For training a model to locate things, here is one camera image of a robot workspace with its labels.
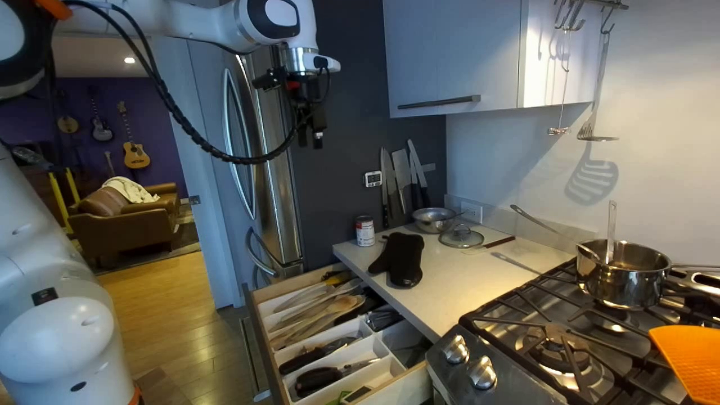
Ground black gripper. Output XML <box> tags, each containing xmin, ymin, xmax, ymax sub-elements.
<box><xmin>286</xmin><ymin>78</ymin><xmax>328</xmax><ymax>148</ymax></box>

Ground white cabinet door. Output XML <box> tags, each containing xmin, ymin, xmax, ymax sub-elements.
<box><xmin>383</xmin><ymin>0</ymin><xmax>524</xmax><ymax>118</ymax></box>

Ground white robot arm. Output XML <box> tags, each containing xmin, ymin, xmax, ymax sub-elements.
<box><xmin>0</xmin><ymin>0</ymin><xmax>340</xmax><ymax>405</ymax></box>

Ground white upper cabinet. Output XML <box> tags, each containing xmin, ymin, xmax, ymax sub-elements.
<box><xmin>380</xmin><ymin>0</ymin><xmax>608</xmax><ymax>121</ymax></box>

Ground stainless steel refrigerator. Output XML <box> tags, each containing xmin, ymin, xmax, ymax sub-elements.
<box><xmin>223</xmin><ymin>49</ymin><xmax>304</xmax><ymax>287</ymax></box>

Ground knives on magnetic strip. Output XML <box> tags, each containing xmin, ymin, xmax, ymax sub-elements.
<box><xmin>379</xmin><ymin>139</ymin><xmax>430</xmax><ymax>227</ymax></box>

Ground small white can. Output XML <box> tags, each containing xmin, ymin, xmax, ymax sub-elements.
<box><xmin>356</xmin><ymin>216</ymin><xmax>375</xmax><ymax>249</ymax></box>

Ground small steel bowl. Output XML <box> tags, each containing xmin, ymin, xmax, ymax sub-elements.
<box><xmin>412</xmin><ymin>208</ymin><xmax>455</xmax><ymax>234</ymax></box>

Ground black oven mitt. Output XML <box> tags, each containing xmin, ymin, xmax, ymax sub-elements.
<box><xmin>366</xmin><ymin>232</ymin><xmax>426</xmax><ymax>288</ymax></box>

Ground glass pot lid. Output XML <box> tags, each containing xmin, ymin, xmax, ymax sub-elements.
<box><xmin>438</xmin><ymin>227</ymin><xmax>484</xmax><ymax>251</ymax></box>

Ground brown armchair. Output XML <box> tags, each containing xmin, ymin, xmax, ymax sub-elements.
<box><xmin>70</xmin><ymin>182</ymin><xmax>180</xmax><ymax>267</ymax></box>

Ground open utensil drawer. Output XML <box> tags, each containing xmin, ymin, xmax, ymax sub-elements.
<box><xmin>245</xmin><ymin>267</ymin><xmax>430</xmax><ymax>405</ymax></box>

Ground hanging slotted spatula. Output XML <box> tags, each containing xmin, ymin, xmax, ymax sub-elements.
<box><xmin>568</xmin><ymin>30</ymin><xmax>618</xmax><ymax>206</ymax></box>

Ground steel spoon in pot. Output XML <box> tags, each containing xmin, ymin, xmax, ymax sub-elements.
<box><xmin>603</xmin><ymin>201</ymin><xmax>617</xmax><ymax>267</ymax></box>

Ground gas stove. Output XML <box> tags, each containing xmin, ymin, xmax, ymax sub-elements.
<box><xmin>428</xmin><ymin>264</ymin><xmax>717</xmax><ymax>405</ymax></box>

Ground stainless steel pot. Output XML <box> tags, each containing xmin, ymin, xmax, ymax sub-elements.
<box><xmin>573</xmin><ymin>236</ymin><xmax>720</xmax><ymax>312</ymax></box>

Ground orange plastic object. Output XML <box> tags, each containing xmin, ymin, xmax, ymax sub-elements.
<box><xmin>650</xmin><ymin>324</ymin><xmax>720</xmax><ymax>405</ymax></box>

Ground white wall outlet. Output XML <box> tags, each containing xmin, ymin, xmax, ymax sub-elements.
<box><xmin>364</xmin><ymin>172</ymin><xmax>383</xmax><ymax>190</ymax></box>

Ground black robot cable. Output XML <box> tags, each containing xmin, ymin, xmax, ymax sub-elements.
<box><xmin>65</xmin><ymin>0</ymin><xmax>301</xmax><ymax>166</ymax></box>

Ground acoustic guitar on wall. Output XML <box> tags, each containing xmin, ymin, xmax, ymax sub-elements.
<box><xmin>117</xmin><ymin>101</ymin><xmax>151</xmax><ymax>172</ymax></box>

